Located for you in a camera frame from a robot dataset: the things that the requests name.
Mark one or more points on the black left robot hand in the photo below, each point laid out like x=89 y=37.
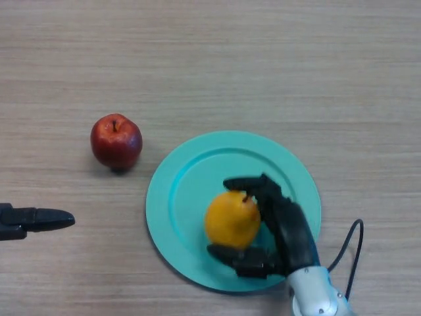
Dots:
x=26 y=219

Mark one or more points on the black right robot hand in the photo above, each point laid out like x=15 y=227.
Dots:
x=292 y=230

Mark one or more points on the yellow pear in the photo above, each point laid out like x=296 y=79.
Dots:
x=230 y=220

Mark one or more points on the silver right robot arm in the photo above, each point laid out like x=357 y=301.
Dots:
x=315 y=293

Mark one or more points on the turquoise round plate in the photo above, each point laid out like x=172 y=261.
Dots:
x=190 y=184

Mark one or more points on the red apple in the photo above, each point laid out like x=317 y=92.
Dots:
x=115 y=145

